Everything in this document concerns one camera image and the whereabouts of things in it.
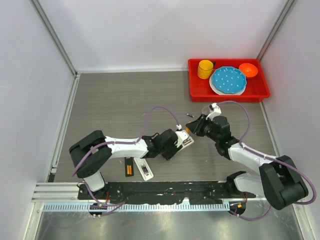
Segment slim white remote control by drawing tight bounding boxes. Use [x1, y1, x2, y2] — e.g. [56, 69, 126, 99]
[181, 136, 194, 149]

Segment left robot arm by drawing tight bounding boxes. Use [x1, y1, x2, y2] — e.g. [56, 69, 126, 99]
[69, 129, 188, 200]

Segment black remote control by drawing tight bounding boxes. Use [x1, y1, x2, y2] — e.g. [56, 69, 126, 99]
[124, 157, 134, 177]

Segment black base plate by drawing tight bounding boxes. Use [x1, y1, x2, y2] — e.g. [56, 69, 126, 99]
[77, 181, 256, 205]

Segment wide white remote control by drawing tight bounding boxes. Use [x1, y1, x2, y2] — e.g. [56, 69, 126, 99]
[133, 157, 154, 181]

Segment clear plastic cup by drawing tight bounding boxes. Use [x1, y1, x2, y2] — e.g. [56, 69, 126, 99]
[201, 105, 211, 116]

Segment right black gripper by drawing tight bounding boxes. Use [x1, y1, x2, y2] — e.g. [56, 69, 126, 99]
[186, 113, 220, 142]

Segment perforated metal rail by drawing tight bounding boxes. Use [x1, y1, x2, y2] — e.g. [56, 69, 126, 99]
[42, 201, 230, 213]

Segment yellow cup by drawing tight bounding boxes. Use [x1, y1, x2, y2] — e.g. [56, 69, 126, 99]
[197, 59, 215, 80]

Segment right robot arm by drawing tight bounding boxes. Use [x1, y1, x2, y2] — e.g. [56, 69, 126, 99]
[186, 114, 309, 210]

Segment blue dotted plate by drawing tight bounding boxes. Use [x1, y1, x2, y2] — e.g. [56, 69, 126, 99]
[211, 66, 247, 94]

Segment white plate under blue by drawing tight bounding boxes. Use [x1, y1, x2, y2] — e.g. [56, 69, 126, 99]
[209, 76, 246, 96]

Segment orange battery pair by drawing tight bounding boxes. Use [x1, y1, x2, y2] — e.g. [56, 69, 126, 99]
[126, 165, 133, 176]

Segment orange bowl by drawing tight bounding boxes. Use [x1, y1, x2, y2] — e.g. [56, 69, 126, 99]
[238, 63, 258, 78]

